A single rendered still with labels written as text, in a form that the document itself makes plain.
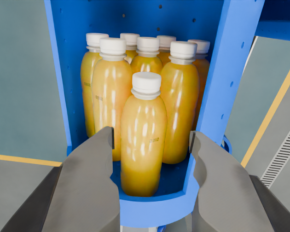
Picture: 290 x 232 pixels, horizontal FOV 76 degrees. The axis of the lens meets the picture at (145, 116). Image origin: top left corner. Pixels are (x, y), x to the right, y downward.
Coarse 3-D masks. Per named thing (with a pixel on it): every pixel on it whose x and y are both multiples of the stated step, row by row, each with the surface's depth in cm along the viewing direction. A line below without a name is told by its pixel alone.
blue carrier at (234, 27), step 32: (64, 0) 29; (96, 0) 34; (128, 0) 37; (160, 0) 38; (192, 0) 36; (224, 0) 16; (256, 0) 18; (64, 32) 30; (96, 32) 37; (128, 32) 40; (160, 32) 41; (192, 32) 38; (224, 32) 17; (64, 64) 30; (224, 64) 19; (64, 96) 30; (224, 96) 21; (224, 128) 26; (192, 160) 24; (160, 192) 33; (192, 192) 28; (128, 224) 28; (160, 224) 28
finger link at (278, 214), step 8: (256, 176) 9; (256, 184) 8; (264, 184) 9; (264, 192) 8; (264, 200) 8; (272, 200) 8; (264, 208) 7; (272, 208) 7; (280, 208) 7; (272, 216) 7; (280, 216) 7; (288, 216) 7; (272, 224) 7; (280, 224) 7; (288, 224) 7
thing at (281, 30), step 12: (276, 0) 93; (288, 0) 85; (264, 12) 101; (276, 12) 92; (288, 12) 84; (264, 24) 64; (276, 24) 58; (288, 24) 53; (264, 36) 75; (276, 36) 65; (288, 36) 58
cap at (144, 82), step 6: (138, 72) 26; (144, 72) 26; (150, 72) 26; (132, 78) 25; (138, 78) 24; (144, 78) 23; (150, 78) 24; (156, 78) 24; (138, 84) 24; (144, 84) 23; (150, 84) 23; (156, 84) 24; (138, 90) 24; (144, 90) 24; (150, 90) 24; (156, 90) 24
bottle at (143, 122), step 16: (144, 96) 24; (128, 112) 25; (144, 112) 24; (160, 112) 25; (128, 128) 25; (144, 128) 25; (160, 128) 26; (128, 144) 27; (144, 144) 26; (160, 144) 27; (128, 160) 28; (144, 160) 27; (160, 160) 29; (128, 176) 30; (144, 176) 29; (128, 192) 31; (144, 192) 31
